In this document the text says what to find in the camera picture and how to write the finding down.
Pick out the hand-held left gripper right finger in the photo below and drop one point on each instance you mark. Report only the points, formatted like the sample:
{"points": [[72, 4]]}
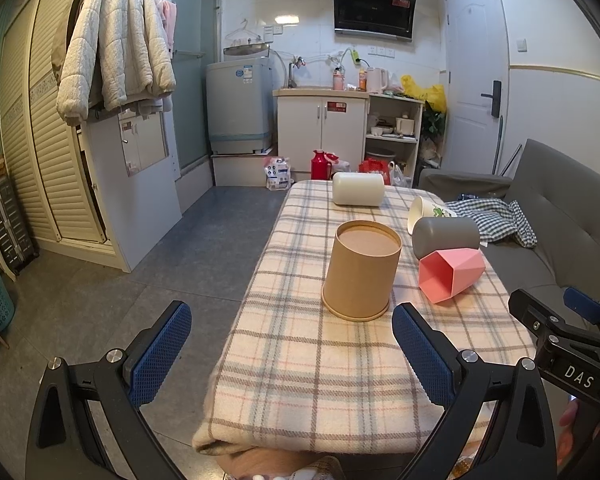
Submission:
{"points": [[422, 357]]}

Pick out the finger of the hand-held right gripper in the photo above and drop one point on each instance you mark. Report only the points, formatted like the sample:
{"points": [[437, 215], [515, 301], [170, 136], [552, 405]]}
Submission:
{"points": [[585, 305], [535, 312]]}

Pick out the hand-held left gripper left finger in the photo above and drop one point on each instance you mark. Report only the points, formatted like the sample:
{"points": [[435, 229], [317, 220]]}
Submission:
{"points": [[162, 355]]}

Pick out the pink faceted cup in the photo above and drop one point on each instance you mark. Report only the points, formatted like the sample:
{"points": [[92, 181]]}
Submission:
{"points": [[450, 275]]}

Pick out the brown paper cup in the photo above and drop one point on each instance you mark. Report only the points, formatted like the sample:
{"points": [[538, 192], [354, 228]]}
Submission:
{"points": [[360, 275]]}

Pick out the grey cup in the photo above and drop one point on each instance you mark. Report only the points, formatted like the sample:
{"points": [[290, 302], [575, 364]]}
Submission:
{"points": [[445, 235]]}

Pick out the white cup with green print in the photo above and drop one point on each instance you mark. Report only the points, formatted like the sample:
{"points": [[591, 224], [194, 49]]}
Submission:
{"points": [[422, 210]]}

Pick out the plain white cup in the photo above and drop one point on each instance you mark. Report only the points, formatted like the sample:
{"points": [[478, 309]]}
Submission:
{"points": [[357, 189]]}

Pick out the person's right hand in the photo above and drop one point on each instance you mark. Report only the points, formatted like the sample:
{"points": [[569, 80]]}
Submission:
{"points": [[569, 415]]}

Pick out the green checked cloth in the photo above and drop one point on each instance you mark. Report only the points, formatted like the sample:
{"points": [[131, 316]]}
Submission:
{"points": [[500, 220]]}

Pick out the grey sofa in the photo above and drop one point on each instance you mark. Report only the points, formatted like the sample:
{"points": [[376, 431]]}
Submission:
{"points": [[555, 195]]}

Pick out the plaid tablecloth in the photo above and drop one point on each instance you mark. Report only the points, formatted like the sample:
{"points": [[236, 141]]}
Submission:
{"points": [[305, 385]]}

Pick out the white plastic bag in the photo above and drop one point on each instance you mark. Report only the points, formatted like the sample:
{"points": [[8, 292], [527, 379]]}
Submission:
{"points": [[399, 176]]}

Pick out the red shopping bag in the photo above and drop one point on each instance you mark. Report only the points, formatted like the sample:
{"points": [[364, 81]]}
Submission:
{"points": [[374, 167]]}

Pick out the white raised platform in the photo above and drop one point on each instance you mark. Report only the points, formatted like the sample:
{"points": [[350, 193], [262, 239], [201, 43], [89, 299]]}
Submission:
{"points": [[240, 170]]}

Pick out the dark ribbed suitcase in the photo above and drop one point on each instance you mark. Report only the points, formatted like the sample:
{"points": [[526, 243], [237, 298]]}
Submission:
{"points": [[5, 225]]}

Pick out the white printed package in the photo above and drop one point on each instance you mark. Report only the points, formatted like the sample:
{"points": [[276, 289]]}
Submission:
{"points": [[278, 174]]}

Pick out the red thermos jug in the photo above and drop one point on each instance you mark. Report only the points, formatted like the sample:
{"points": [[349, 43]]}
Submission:
{"points": [[319, 166]]}

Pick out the open kitchen shelf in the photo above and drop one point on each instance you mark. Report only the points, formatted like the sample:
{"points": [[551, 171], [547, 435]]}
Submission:
{"points": [[415, 125]]}

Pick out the cream louvered wardrobe doors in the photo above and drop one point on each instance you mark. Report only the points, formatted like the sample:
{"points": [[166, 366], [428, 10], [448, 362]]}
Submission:
{"points": [[45, 160]]}

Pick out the yellow plastic bag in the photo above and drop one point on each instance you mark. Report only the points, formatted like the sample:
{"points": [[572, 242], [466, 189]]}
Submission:
{"points": [[427, 94]]}

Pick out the white sink cabinet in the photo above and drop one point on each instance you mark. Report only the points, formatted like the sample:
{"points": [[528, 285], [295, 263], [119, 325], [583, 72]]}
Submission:
{"points": [[320, 135]]}

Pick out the grey washing machine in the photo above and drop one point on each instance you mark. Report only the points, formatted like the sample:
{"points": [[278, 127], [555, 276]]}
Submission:
{"points": [[237, 105]]}

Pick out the white door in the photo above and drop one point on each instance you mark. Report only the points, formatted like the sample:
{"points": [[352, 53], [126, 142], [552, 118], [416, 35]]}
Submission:
{"points": [[472, 50]]}

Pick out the frosted glass sliding door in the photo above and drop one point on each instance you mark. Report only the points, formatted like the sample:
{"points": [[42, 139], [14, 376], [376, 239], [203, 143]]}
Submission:
{"points": [[195, 85]]}

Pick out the pink electric kettle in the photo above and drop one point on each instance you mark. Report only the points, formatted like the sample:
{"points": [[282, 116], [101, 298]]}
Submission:
{"points": [[376, 81]]}

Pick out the orange bottle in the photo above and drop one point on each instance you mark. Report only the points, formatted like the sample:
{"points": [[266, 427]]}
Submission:
{"points": [[362, 80]]}

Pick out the pink bottle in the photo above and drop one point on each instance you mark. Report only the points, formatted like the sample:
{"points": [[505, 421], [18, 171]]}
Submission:
{"points": [[338, 80]]}

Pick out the metal faucet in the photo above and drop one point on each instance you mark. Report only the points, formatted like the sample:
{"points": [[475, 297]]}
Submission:
{"points": [[292, 72]]}

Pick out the metal basin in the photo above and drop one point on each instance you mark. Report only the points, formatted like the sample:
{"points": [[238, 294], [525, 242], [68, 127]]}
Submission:
{"points": [[245, 51]]}

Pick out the white quilted jacket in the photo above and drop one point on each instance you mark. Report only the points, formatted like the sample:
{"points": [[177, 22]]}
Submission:
{"points": [[115, 40]]}

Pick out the pink hanging clothes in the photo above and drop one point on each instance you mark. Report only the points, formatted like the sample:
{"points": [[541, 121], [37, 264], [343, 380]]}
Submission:
{"points": [[167, 17]]}

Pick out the black range hood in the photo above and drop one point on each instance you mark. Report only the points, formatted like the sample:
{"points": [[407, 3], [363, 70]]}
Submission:
{"points": [[372, 7]]}

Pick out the white wall sockets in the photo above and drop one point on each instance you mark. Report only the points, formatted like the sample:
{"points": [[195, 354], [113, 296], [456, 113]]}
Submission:
{"points": [[382, 51]]}

